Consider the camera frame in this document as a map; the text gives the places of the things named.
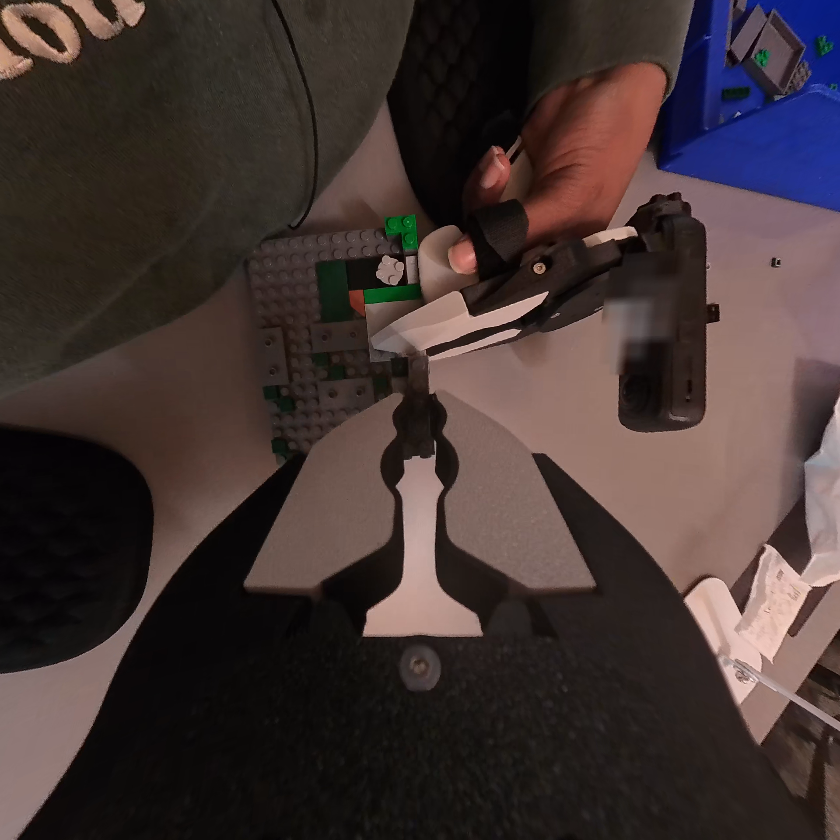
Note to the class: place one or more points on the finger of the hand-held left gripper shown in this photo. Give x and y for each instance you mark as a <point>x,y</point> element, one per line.
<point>485,338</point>
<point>420,321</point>

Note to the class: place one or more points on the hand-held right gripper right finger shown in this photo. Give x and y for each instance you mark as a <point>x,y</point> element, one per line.
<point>518,525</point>

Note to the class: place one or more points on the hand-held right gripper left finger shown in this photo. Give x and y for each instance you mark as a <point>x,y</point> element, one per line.
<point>328,525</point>

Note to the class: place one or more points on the small dark grey brick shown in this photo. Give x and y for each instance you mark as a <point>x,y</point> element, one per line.
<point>415,420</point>

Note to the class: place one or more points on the grey studded brick baseplate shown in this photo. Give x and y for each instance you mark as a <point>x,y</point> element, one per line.
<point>295,380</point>

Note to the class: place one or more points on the person's left forearm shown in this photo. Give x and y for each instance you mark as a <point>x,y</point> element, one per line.
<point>604,39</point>

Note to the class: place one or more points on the person's left hand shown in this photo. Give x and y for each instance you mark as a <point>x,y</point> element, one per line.
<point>584,151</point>

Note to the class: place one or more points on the blue storage bin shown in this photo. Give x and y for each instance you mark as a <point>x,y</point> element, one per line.
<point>754,144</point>

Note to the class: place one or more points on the printed white paper bag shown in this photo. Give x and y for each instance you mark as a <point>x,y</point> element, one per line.
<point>774,597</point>

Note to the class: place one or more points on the pile of loose bricks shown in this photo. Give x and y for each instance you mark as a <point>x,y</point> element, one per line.
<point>774,39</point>

